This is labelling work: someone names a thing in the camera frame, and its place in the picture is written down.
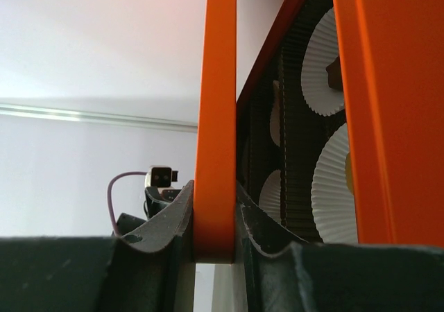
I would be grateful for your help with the orange box lid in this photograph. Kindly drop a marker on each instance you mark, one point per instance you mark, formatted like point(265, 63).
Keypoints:
point(215, 181)

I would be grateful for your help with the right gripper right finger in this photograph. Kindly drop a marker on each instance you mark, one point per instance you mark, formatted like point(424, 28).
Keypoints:
point(275, 270)

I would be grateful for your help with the white paper cup front right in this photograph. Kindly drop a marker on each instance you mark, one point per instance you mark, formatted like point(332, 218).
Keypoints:
point(332, 202)

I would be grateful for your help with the white paper cup front middle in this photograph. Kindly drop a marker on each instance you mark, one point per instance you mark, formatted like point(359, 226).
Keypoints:
point(269, 198)

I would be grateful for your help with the orange compartment box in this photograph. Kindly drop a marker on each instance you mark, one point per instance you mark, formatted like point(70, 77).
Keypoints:
point(392, 52)

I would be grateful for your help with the round brown chocolate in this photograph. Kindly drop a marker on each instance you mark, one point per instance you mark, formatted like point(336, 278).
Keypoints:
point(348, 174)

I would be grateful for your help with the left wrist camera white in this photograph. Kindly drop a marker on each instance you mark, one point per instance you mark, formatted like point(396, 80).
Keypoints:
point(161, 177)

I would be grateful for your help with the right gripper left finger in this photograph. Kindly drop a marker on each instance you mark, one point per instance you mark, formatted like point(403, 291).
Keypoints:
point(149, 269)

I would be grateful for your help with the dark chocolate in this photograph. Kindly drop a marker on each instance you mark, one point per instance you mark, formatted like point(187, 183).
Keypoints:
point(334, 77)

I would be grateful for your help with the white paper cup back right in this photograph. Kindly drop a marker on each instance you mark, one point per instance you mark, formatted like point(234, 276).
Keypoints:
point(322, 50)

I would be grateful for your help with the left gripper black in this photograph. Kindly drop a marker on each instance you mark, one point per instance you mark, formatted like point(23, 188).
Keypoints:
point(157, 199)

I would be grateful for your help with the white paper cup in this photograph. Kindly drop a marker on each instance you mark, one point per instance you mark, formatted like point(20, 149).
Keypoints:
point(322, 50)
point(269, 198)
point(332, 202)

